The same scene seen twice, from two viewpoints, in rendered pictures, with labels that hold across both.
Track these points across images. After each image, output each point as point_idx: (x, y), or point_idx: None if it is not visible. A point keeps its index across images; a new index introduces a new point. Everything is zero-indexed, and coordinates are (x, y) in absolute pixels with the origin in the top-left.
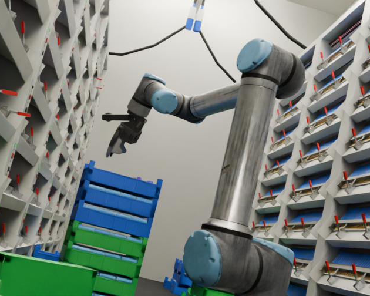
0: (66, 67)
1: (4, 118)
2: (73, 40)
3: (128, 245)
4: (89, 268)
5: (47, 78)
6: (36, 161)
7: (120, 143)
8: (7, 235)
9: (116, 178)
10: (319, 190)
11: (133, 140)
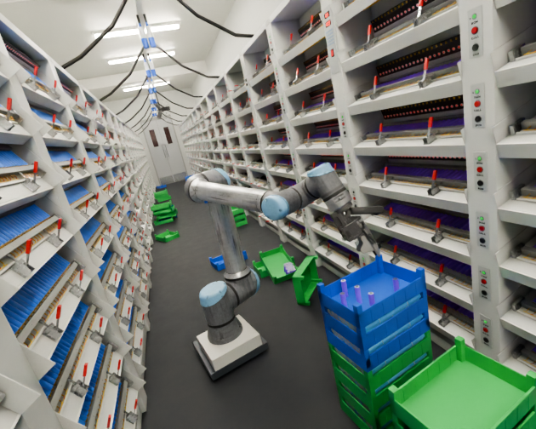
0: (463, 139)
1: (333, 211)
2: (467, 94)
3: None
4: (295, 276)
5: None
6: (467, 260)
7: (358, 238)
8: None
9: (357, 274)
10: (37, 393)
11: (342, 236)
